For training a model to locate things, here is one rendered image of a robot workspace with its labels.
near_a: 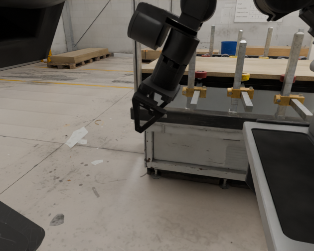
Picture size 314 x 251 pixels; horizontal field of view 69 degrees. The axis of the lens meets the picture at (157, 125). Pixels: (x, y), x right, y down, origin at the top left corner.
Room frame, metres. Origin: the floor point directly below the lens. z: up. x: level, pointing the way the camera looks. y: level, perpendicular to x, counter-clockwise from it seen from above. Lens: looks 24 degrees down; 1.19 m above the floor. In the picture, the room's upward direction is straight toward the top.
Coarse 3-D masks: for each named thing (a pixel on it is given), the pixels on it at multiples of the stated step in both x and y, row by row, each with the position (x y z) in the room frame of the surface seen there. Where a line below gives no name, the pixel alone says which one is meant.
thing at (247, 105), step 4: (244, 92) 1.20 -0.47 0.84; (244, 96) 1.12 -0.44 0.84; (248, 96) 1.12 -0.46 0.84; (244, 100) 1.06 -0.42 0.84; (248, 100) 1.06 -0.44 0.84; (244, 104) 1.04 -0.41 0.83; (248, 104) 1.00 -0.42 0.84; (244, 108) 1.02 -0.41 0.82; (248, 108) 0.98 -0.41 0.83; (252, 108) 0.98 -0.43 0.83
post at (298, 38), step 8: (296, 32) 1.20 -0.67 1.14; (296, 40) 1.17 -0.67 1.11; (296, 48) 1.17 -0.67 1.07; (296, 56) 1.17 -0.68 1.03; (288, 64) 1.19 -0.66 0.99; (296, 64) 1.17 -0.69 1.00; (288, 72) 1.17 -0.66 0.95; (288, 80) 1.17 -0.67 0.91; (288, 88) 1.17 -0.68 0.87; (280, 112) 1.17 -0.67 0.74
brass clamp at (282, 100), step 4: (276, 96) 1.19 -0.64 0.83; (280, 96) 1.18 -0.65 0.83; (284, 96) 1.17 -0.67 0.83; (288, 96) 1.17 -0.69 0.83; (292, 96) 1.17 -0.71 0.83; (296, 96) 1.17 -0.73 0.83; (276, 100) 1.17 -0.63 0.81; (280, 100) 1.17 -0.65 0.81; (284, 100) 1.16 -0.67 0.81; (288, 100) 1.16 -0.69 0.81; (300, 100) 1.15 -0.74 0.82; (280, 104) 1.17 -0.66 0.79; (284, 104) 1.16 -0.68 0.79; (288, 104) 1.16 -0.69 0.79
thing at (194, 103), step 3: (198, 84) 1.41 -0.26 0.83; (201, 84) 1.41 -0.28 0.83; (195, 93) 1.22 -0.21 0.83; (198, 93) 1.22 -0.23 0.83; (195, 96) 1.16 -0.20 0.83; (198, 96) 1.16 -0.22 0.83; (192, 99) 1.11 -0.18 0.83; (195, 99) 1.11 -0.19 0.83; (198, 99) 1.18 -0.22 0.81; (192, 102) 1.06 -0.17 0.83; (195, 102) 1.06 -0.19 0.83; (192, 105) 1.04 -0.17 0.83; (195, 105) 1.04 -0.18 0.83; (192, 108) 1.04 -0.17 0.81; (195, 108) 1.04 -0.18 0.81
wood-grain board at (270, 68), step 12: (156, 60) 1.94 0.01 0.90; (204, 60) 1.94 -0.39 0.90; (216, 60) 1.94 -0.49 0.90; (228, 60) 1.94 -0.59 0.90; (252, 60) 1.94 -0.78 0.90; (264, 60) 1.94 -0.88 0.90; (276, 60) 1.94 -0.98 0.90; (300, 60) 1.94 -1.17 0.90; (312, 60) 1.94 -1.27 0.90; (144, 72) 1.57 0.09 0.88; (216, 72) 1.46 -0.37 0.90; (228, 72) 1.45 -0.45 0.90; (252, 72) 1.45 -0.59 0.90; (264, 72) 1.45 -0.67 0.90; (276, 72) 1.45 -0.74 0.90; (300, 72) 1.45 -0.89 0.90; (312, 72) 1.45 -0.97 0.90
